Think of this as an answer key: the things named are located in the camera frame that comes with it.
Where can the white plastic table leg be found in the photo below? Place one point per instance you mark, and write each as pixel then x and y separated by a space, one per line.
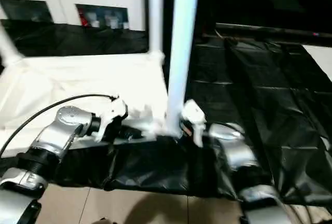
pixel 9 47
pixel 181 40
pixel 155 14

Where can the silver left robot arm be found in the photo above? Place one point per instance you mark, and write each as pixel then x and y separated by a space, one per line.
pixel 67 117

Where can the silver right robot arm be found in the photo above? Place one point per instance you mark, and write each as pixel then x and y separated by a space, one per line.
pixel 238 154

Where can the black mat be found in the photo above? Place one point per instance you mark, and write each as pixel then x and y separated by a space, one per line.
pixel 246 104

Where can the black robot foot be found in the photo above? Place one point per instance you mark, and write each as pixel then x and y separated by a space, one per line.
pixel 105 221

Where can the red packet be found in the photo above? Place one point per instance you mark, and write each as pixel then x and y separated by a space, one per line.
pixel 83 19

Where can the long black bar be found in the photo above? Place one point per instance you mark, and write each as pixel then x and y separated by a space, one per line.
pixel 259 29

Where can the white flat board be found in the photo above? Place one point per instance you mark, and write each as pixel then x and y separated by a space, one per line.
pixel 321 58

